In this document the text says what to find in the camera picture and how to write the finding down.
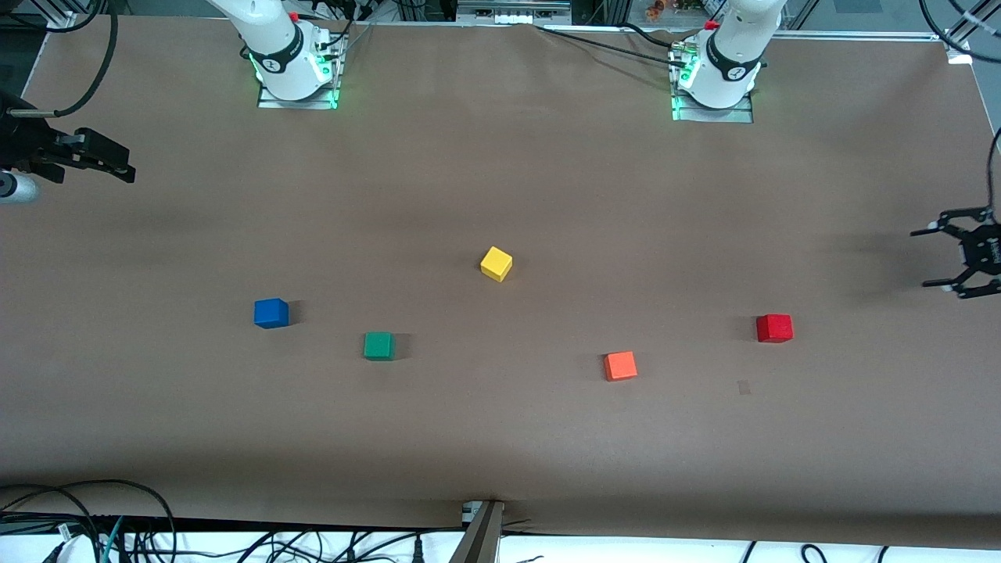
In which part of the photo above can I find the white power strip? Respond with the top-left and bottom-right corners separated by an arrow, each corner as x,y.
456,0 -> 572,25

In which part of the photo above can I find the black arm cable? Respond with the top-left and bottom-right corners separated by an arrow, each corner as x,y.
987,127 -> 1001,212
8,0 -> 120,118

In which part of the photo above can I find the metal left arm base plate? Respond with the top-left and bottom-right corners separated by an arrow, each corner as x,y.
671,47 -> 755,124

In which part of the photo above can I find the long black base cable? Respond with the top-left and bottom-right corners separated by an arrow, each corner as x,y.
536,23 -> 689,67

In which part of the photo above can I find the aluminium corner frame profile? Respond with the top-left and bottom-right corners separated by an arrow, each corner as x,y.
942,0 -> 1001,65

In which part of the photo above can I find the short black base cable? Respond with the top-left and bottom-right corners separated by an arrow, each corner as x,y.
618,22 -> 681,49

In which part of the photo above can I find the teal floor cable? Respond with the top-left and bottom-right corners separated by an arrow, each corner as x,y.
100,515 -> 126,563

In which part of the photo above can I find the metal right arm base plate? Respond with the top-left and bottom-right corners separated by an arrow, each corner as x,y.
257,35 -> 343,110

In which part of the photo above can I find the yellow wooden block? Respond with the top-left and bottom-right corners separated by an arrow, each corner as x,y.
479,246 -> 514,283

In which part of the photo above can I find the brown paper table cover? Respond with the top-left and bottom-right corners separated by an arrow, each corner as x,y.
0,16 -> 1001,548

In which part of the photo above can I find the aluminium table edge rail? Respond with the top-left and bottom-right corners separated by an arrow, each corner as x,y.
770,30 -> 951,41

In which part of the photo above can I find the grey metal camera post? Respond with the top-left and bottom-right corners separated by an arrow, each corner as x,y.
448,500 -> 506,563

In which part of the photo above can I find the black looping floor cable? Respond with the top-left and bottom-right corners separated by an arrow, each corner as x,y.
0,479 -> 178,563

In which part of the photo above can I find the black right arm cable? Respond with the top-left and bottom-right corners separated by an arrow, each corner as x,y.
8,0 -> 120,118

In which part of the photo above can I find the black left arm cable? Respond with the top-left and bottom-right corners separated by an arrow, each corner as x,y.
987,127 -> 1001,212

